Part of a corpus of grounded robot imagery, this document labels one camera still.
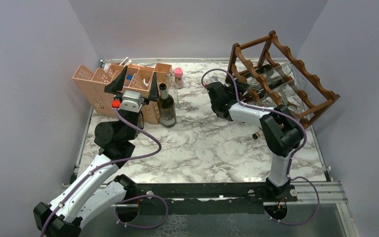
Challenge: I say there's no clear glass bottle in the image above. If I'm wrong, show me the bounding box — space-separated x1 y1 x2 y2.
261 63 292 82
165 72 179 109

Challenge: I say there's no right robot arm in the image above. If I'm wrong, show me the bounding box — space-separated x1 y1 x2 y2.
205 81 304 201

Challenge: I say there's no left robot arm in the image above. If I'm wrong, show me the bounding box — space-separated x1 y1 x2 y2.
33 67 161 237

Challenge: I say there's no gold capped wine bottle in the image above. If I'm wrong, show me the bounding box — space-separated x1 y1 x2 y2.
242 76 285 102

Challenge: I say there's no lower cork stoppered clear bottle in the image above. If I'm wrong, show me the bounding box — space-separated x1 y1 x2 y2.
252 132 261 140

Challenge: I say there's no black capped wine bottle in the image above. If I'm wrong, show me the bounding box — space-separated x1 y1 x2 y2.
242 64 273 79

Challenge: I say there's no brown wooden wine rack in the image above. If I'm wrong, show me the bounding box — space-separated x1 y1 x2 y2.
228 31 340 129

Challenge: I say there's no peach plastic organizer basket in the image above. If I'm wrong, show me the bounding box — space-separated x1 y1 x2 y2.
73 63 172 118

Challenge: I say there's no pink lidded spice jar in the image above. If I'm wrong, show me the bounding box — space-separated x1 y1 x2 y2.
174 67 184 89

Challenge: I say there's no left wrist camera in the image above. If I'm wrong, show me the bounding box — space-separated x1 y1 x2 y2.
111 98 142 113

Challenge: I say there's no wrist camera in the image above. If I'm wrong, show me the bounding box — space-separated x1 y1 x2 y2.
111 98 142 113
203 76 219 87

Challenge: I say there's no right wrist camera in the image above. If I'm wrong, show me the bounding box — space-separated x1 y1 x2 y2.
203 76 219 87

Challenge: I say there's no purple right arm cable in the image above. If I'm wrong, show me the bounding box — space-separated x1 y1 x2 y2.
201 68 320 226

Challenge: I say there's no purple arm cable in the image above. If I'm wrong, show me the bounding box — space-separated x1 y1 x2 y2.
201 68 320 226
40 106 162 237

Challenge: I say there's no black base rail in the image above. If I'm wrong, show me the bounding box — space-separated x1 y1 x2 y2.
114 182 298 219

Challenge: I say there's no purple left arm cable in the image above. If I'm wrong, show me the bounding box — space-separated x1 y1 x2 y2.
40 106 162 237

